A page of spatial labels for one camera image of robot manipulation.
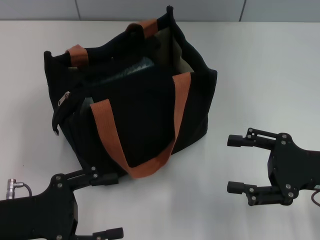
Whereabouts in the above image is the gripper cable with plug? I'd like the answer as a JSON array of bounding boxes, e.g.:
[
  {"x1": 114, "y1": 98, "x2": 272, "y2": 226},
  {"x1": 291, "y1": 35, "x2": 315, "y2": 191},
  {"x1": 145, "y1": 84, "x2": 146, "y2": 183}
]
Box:
[
  {"x1": 309, "y1": 187, "x2": 320, "y2": 209},
  {"x1": 6, "y1": 177, "x2": 34, "y2": 201}
]

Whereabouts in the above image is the left gripper cable with plug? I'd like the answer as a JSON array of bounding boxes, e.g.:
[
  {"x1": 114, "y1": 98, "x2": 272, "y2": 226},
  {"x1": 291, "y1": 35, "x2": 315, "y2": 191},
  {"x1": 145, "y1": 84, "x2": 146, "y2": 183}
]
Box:
[{"x1": 6, "y1": 177, "x2": 34, "y2": 201}]

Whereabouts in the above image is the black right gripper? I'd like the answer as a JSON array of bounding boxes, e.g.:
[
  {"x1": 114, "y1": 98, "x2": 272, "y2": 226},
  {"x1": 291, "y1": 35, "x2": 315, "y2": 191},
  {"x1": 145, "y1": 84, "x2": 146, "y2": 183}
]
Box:
[{"x1": 226, "y1": 127, "x2": 320, "y2": 207}]

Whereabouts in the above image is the right gripper cable with plug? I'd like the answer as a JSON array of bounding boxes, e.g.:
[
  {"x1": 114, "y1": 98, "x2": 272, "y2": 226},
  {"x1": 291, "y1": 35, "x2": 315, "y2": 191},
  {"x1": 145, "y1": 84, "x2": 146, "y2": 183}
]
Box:
[{"x1": 309, "y1": 187, "x2": 320, "y2": 209}]

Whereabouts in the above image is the silver metal zipper pull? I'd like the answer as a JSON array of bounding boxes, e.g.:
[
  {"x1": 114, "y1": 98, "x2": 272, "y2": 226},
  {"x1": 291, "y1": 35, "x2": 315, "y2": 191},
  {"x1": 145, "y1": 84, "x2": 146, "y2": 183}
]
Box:
[{"x1": 58, "y1": 90, "x2": 72, "y2": 109}]

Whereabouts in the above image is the black bag with orange handles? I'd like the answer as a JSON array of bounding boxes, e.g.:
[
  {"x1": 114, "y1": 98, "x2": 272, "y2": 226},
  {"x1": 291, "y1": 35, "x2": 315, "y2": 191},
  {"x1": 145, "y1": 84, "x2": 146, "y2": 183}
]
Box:
[{"x1": 43, "y1": 4, "x2": 218, "y2": 180}]

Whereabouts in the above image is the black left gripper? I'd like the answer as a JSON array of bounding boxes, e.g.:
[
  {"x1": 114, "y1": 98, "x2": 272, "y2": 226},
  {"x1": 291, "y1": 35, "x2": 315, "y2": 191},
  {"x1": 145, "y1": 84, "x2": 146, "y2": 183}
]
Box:
[{"x1": 0, "y1": 165, "x2": 125, "y2": 240}]

